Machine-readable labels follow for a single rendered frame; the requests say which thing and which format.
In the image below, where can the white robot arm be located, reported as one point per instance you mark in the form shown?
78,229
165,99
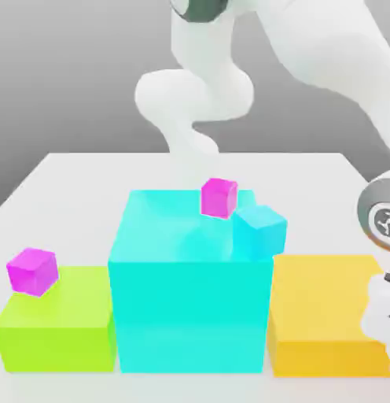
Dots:
207,94

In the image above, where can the small cyan cube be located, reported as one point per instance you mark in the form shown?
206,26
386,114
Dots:
261,233

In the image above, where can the small magenta cube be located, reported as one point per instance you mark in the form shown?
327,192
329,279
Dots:
32,273
218,199

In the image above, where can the large orange box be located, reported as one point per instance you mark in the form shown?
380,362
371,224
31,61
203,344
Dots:
317,308

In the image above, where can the large cyan box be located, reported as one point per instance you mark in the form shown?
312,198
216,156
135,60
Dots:
188,308

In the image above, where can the large green box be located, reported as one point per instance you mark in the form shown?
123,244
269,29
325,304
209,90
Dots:
56,333

